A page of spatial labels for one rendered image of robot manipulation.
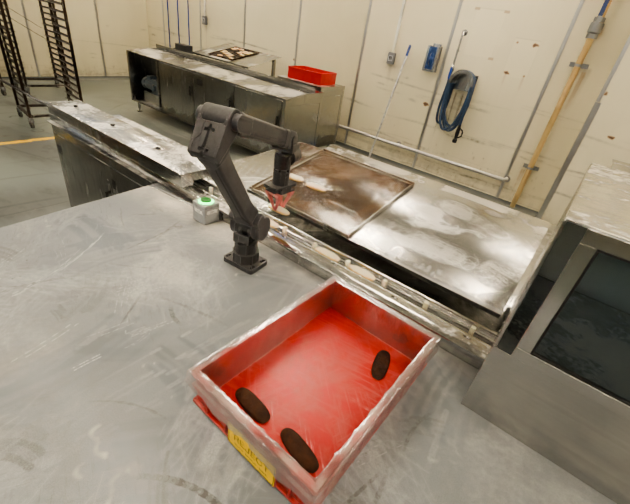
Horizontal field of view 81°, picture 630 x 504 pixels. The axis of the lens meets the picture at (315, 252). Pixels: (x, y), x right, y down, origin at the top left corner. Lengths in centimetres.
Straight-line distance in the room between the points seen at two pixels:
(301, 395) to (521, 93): 422
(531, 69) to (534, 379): 405
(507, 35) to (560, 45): 50
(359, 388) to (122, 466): 48
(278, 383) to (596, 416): 61
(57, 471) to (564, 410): 92
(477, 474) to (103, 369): 80
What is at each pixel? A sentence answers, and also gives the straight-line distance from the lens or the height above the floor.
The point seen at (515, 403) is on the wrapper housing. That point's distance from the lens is 92.
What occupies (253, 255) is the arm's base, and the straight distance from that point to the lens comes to 117.
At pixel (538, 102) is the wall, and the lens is 467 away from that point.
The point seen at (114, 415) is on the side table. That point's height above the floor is 82.
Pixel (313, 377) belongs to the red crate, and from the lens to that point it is 89.
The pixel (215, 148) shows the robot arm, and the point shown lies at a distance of 85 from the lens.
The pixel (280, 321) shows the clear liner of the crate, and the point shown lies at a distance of 88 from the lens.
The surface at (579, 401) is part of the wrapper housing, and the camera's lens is 88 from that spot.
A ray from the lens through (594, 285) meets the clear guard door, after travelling 76.
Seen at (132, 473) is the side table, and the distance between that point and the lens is 80.
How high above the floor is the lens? 151
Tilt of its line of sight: 32 degrees down
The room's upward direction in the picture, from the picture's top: 9 degrees clockwise
